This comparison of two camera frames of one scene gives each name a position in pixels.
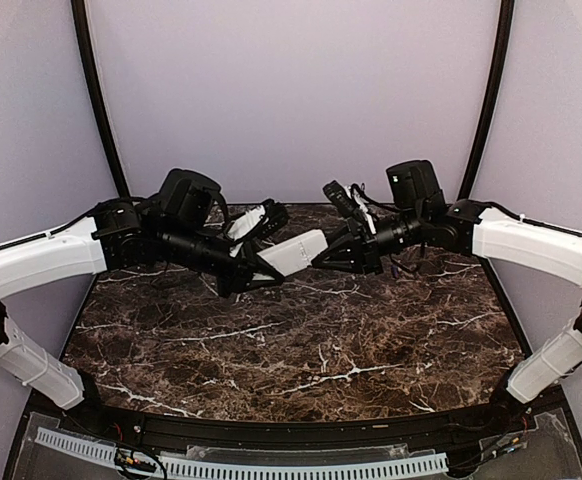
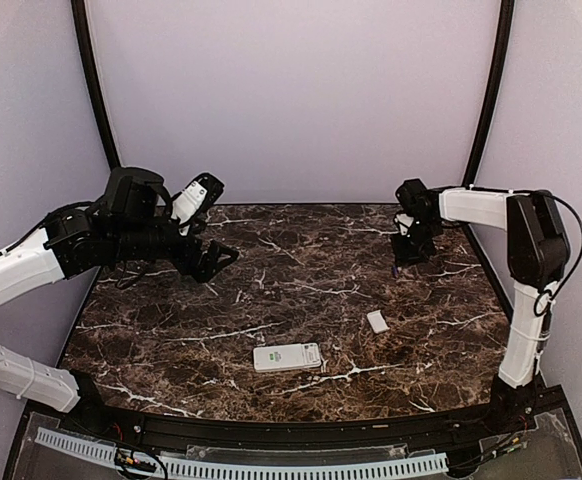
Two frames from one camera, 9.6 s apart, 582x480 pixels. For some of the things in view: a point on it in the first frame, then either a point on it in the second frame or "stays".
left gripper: x=238 y=280 → x=206 y=268
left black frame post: x=93 y=78 stays
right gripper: x=362 y=248 → x=403 y=255
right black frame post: x=493 y=101 stays
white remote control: x=296 y=254 → x=286 y=357
